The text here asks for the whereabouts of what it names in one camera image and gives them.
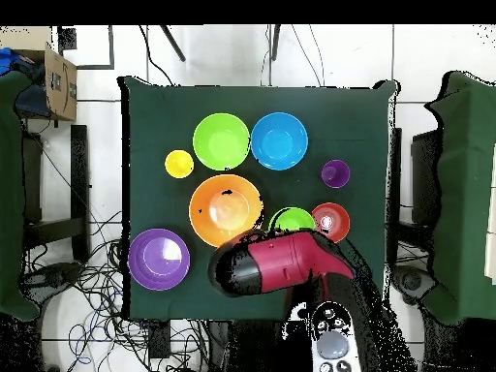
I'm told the black metal frame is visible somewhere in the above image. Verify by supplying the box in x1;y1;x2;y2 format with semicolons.
56;24;116;72

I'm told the large green bowl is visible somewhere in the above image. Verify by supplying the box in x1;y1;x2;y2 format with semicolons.
192;112;252;172

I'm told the red small bowl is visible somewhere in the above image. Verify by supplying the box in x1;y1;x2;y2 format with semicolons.
310;201;352;244

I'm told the purple cup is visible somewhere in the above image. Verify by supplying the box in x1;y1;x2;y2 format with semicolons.
320;159;352;190

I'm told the tangle of floor cables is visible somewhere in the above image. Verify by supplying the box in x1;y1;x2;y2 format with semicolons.
22;208;218;372

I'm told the black stool frame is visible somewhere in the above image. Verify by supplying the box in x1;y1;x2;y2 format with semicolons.
387;127;441;249
20;123;91;264

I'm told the dark green tablecloth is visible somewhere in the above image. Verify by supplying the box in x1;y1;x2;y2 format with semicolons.
117;75;400;323

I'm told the large orange bowl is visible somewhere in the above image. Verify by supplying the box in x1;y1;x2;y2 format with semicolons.
188;173;264;249

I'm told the green cloth side table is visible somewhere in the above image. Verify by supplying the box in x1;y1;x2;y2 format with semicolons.
0;71;42;323
423;70;496;326

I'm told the black tripod leg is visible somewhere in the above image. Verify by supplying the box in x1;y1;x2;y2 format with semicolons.
159;24;187;63
269;24;282;62

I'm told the large purple bowl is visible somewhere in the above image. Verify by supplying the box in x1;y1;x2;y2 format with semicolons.
127;227;192;293

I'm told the blue cloth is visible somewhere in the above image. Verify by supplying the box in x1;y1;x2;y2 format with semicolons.
0;46;28;77

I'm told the black power strip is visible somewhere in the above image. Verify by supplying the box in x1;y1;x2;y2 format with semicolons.
147;320;172;359

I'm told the cardboard box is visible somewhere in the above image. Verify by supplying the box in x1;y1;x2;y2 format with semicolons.
0;25;78;122

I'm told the large blue bowl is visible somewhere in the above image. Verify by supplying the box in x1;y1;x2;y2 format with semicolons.
250;111;310;171

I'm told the small green bowl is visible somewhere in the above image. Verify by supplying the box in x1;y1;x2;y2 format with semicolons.
267;205;317;233

